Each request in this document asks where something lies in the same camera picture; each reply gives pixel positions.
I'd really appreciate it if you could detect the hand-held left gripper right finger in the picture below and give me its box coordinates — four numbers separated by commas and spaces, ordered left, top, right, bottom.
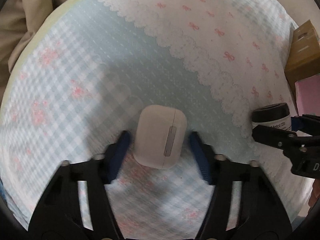
189, 131, 293, 240

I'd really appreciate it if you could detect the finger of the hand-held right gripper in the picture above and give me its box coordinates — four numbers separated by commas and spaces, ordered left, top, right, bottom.
251, 125, 304, 155
290, 114, 320, 140

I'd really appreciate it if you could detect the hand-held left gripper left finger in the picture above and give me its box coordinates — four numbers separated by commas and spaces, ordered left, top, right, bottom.
27, 130, 132, 240

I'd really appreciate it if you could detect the white jar with black lid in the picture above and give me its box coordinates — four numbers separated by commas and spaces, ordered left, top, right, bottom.
251, 102, 292, 133

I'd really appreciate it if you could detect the white earbuds case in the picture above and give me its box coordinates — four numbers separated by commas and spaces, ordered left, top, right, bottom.
132, 105, 188, 170

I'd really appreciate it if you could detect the pink patterned cardboard box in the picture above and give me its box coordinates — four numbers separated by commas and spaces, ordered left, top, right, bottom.
284, 19, 320, 117

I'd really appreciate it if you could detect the person's right hand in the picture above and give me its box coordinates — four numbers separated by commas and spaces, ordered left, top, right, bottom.
309, 179, 320, 208

